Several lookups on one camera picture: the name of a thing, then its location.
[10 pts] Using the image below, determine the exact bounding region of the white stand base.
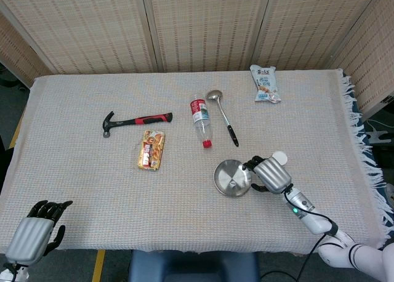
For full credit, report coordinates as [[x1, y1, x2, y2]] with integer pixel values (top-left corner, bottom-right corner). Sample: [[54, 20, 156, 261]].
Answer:
[[365, 128, 391, 146]]

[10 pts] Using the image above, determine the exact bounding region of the black red claw hammer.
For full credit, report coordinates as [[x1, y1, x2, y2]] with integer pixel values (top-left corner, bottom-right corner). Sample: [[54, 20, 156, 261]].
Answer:
[[102, 110, 174, 139]]

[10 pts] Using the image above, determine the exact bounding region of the beige waffle tablecloth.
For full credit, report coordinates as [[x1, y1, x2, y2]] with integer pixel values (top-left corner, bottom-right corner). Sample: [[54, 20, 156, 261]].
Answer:
[[0, 66, 389, 256]]

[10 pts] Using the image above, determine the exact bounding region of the black equipment base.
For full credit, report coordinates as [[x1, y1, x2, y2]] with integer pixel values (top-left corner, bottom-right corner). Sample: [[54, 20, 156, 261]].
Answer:
[[0, 62, 30, 91]]

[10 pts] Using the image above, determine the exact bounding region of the yellow curry box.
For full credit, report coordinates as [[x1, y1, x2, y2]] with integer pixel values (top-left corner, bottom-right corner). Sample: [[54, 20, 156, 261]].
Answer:
[[137, 129, 166, 172]]

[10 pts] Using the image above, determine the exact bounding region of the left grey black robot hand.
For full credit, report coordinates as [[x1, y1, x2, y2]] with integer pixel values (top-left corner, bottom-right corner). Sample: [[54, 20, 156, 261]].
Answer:
[[4, 199, 74, 266]]

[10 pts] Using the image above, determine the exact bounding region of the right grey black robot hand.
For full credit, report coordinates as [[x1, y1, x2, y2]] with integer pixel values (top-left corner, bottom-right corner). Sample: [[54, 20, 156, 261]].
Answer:
[[242, 155, 292, 194]]

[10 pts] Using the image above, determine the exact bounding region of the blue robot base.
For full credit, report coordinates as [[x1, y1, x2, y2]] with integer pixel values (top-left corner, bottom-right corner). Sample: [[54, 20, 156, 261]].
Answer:
[[127, 249, 260, 282]]

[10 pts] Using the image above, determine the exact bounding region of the round steel plate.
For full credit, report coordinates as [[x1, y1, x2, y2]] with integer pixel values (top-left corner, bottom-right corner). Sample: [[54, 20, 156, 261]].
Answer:
[[213, 159, 252, 198]]

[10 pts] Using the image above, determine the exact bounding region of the white blue snack bag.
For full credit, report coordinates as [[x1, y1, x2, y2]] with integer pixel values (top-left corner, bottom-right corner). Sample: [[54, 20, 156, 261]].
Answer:
[[249, 64, 282, 105]]

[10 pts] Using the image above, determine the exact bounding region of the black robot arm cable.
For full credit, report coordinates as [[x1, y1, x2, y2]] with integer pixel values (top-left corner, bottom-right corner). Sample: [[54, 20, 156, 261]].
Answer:
[[283, 185, 339, 282]]

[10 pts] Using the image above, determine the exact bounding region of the woven bamboo screen panel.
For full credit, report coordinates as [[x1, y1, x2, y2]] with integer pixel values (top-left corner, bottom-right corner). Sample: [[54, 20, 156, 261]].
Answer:
[[141, 0, 273, 73], [0, 10, 60, 89], [0, 0, 161, 76], [331, 0, 394, 118], [254, 0, 385, 71]]

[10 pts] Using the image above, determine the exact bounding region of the clear plastic bottle red cap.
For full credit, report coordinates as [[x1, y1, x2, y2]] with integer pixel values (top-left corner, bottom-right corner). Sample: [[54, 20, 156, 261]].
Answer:
[[190, 94, 214, 149]]

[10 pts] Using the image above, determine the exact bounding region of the steel ladle black handle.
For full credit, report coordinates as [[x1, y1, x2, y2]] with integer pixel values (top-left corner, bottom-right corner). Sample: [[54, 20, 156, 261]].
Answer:
[[205, 89, 240, 148]]

